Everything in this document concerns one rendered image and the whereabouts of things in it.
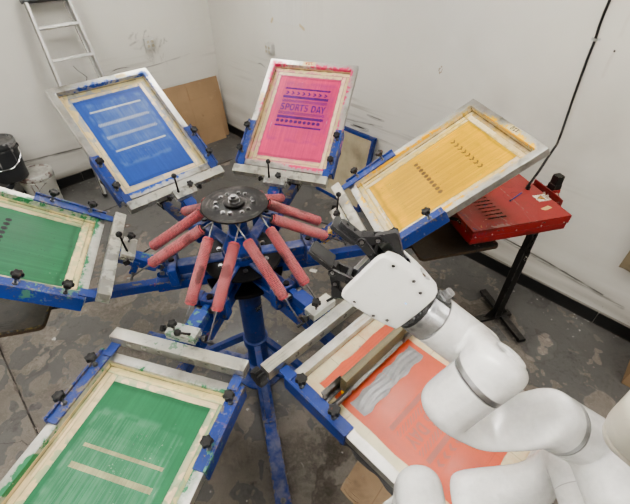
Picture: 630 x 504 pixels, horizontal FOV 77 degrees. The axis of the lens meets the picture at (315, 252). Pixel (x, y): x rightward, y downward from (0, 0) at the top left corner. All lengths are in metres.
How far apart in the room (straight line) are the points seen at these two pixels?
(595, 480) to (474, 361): 0.26
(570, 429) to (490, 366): 0.17
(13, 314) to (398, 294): 1.90
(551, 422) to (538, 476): 0.25
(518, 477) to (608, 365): 2.53
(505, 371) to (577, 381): 2.65
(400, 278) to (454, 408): 0.17
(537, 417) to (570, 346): 2.69
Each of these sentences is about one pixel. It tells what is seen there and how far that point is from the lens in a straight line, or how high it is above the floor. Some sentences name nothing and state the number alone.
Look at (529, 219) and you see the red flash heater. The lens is 2.31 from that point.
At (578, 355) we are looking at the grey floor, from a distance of 3.32.
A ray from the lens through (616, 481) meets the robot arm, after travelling 0.73.
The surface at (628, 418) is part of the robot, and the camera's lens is 0.48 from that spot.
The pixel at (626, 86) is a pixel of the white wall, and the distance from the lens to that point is 2.90.
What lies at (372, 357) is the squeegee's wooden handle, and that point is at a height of 1.06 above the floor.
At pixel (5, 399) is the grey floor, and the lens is 3.25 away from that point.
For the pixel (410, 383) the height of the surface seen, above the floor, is 0.96.
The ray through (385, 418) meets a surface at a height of 0.96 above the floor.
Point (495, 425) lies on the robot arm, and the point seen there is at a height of 1.75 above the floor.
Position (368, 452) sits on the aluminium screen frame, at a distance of 1.43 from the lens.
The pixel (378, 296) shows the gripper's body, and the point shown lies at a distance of 0.55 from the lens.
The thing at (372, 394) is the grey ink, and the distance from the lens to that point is 1.55.
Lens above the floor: 2.30
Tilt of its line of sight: 41 degrees down
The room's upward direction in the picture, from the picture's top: straight up
